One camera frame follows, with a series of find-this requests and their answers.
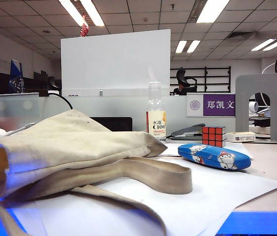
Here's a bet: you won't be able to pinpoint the beige canvas tote bag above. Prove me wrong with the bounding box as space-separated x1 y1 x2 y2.
0 109 193 236

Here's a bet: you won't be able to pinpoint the blue cartoon glasses case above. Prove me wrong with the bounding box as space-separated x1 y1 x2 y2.
177 143 251 171

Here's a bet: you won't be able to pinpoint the clear plastic C100 bottle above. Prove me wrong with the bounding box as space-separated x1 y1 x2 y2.
145 81 167 142

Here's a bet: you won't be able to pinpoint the black rectangular device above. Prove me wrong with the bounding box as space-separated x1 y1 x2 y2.
90 117 133 132

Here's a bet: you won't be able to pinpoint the frosted desk partition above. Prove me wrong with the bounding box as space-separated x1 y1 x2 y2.
0 92 236 138

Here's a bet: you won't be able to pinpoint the seated person with black hair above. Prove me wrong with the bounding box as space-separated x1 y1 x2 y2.
173 85 188 96

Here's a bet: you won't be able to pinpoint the grey flat metal plate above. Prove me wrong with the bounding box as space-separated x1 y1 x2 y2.
166 137 203 143

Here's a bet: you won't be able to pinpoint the grey stapler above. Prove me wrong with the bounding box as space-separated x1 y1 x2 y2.
170 122 206 141

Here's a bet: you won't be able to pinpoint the black office chair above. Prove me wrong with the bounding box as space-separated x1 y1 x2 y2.
176 68 198 95

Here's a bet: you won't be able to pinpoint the white board panel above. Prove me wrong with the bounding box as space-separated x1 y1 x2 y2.
60 29 171 97

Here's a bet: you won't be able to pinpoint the coloured Rubik's cube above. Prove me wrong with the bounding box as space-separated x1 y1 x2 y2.
201 125 227 148

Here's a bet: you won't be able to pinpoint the purple and white name sign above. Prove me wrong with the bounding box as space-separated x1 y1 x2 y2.
186 93 236 118

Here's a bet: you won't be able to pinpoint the fluorescent ceiling light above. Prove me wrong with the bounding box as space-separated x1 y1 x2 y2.
250 38 277 52
175 39 201 54
59 0 105 27
196 0 230 24

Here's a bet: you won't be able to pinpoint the pale yellow tissue pack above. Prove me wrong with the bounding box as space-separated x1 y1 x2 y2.
225 131 256 143

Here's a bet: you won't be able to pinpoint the grey metal bookend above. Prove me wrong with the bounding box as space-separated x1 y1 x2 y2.
235 73 277 144

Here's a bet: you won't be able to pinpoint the red hanging ornament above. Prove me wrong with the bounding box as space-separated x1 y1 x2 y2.
80 16 90 37

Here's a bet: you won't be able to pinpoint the black background monitors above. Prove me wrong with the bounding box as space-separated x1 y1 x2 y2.
0 71 62 96

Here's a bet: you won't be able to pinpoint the small white desk fan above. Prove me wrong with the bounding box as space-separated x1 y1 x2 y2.
248 100 259 115

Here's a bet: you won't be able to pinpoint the blue crystal trophy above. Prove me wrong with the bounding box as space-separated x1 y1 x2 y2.
8 59 25 93

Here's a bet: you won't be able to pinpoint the black curved cable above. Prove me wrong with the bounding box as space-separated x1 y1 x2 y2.
47 91 74 110

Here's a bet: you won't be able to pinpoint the black wall rack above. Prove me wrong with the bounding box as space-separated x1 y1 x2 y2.
170 65 232 93

